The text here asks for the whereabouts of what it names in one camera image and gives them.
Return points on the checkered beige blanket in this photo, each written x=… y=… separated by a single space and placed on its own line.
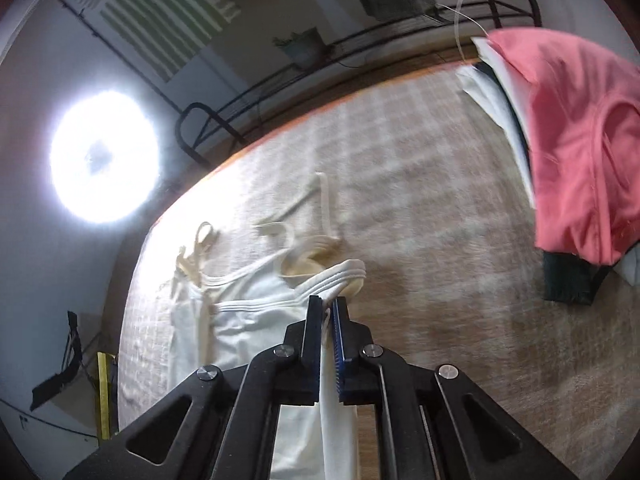
x=450 y=260

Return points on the potted plant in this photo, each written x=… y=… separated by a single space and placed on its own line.
x=302 y=45

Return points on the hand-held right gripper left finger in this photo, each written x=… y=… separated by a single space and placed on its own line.
x=314 y=360

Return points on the white folded cloth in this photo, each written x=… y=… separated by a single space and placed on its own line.
x=495 y=100

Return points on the round bright lamp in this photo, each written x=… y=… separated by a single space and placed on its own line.
x=104 y=156

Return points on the green striped white cloth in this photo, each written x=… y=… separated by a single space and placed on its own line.
x=160 y=15

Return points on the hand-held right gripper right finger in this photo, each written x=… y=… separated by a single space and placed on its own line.
x=341 y=360

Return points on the black stand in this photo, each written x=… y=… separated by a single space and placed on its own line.
x=60 y=370

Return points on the white camisole top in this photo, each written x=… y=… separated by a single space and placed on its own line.
x=250 y=310

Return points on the pink garment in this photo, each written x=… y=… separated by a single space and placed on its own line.
x=575 y=160

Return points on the yellow stick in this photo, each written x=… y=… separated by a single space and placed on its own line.
x=103 y=395

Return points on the dark green garment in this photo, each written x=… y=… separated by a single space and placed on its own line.
x=570 y=275

